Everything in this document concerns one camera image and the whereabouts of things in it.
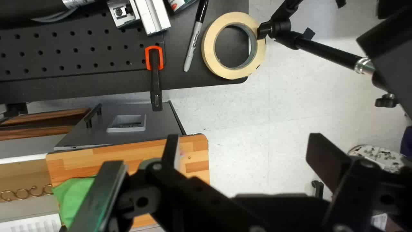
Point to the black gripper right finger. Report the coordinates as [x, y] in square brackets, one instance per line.
[347, 177]

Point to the black tripod with camera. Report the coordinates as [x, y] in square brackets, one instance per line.
[388, 48]

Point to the orange black clamp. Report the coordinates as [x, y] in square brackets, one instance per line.
[155, 65]

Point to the black marker pen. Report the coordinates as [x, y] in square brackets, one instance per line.
[195, 35]

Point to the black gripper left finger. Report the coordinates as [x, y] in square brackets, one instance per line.
[95, 213]

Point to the aluminium extrusion bar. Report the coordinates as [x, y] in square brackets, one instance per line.
[151, 13]

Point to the black perforated workbench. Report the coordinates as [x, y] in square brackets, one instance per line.
[87, 55]

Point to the masking tape roll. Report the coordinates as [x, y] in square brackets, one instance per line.
[231, 48]

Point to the wooden countertop cabinet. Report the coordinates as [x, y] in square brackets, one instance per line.
[133, 149]

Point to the green cloth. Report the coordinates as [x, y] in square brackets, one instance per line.
[70, 196]

